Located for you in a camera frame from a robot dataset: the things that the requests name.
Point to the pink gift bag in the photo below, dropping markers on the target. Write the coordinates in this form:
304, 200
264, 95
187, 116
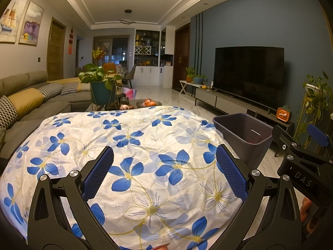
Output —
129, 93

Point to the tree and sailboat painting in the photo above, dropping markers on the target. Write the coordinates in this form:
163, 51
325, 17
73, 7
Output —
11, 23

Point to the orange dining chair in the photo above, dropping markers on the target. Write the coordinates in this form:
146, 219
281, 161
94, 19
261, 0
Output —
109, 68

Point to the plant in blue pot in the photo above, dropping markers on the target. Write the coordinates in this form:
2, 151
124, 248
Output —
199, 80

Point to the round black ceiling lamp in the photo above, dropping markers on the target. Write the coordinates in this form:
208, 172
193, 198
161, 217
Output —
128, 11

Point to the trailing plant in white pot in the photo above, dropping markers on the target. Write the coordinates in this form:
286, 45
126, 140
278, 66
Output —
314, 99

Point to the yellow cushion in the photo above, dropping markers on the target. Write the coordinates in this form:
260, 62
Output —
26, 100

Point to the red wall decoration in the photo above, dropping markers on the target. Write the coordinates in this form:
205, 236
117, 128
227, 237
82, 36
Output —
71, 41

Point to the large houndstooth cushion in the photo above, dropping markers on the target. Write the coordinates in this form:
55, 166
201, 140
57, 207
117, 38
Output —
7, 110

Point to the white display cabinet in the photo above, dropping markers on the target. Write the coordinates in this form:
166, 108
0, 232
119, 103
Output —
148, 75

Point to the light wooden door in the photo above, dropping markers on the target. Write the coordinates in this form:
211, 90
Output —
56, 52

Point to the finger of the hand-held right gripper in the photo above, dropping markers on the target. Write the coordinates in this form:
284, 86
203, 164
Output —
281, 140
317, 135

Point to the plant in orange pot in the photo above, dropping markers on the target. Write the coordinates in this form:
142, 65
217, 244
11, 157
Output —
190, 77

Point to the blue floral tablecloth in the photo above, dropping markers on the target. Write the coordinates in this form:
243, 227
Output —
156, 135

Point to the white folding stand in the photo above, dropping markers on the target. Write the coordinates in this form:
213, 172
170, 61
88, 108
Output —
184, 86

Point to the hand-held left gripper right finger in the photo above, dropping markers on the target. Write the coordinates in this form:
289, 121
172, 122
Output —
231, 172

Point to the purple painting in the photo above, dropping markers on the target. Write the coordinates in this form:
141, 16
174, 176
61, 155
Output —
31, 26

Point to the grey pillow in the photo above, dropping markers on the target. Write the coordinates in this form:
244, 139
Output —
2, 139

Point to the grey television stand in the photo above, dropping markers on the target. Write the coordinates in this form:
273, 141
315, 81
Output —
223, 101

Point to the glass jar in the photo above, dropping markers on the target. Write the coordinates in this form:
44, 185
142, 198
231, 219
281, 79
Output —
124, 100

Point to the small houndstooth cushion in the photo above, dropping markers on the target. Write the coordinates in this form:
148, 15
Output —
50, 91
69, 88

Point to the glass balcony door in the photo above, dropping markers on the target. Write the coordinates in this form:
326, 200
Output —
117, 52

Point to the black television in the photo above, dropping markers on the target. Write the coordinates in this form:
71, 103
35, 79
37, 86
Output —
247, 75

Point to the pig toy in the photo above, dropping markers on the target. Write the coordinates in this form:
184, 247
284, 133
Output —
124, 107

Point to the dark wooden door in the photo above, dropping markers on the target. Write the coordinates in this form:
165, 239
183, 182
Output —
182, 57

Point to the grey sectional sofa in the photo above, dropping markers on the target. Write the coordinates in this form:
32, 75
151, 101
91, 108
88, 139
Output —
52, 109

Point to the plate of oranges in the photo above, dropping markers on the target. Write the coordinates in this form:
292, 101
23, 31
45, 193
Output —
149, 103

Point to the grey dining chair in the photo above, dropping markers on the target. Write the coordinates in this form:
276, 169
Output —
129, 76

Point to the person's right hand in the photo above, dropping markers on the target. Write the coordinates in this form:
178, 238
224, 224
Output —
307, 208

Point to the yellow flowers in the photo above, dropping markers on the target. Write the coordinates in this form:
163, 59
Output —
98, 54

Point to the orange speaker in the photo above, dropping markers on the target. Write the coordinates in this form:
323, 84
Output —
284, 114

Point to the pothos in teal pot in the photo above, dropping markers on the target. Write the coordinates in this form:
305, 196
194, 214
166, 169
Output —
102, 92

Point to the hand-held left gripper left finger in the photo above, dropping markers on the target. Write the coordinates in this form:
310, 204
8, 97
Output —
98, 172

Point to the small orange ornament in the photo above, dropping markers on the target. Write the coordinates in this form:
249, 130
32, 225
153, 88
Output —
204, 86

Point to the grey plastic bin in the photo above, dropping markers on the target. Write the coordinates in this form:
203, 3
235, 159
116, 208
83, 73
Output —
234, 135

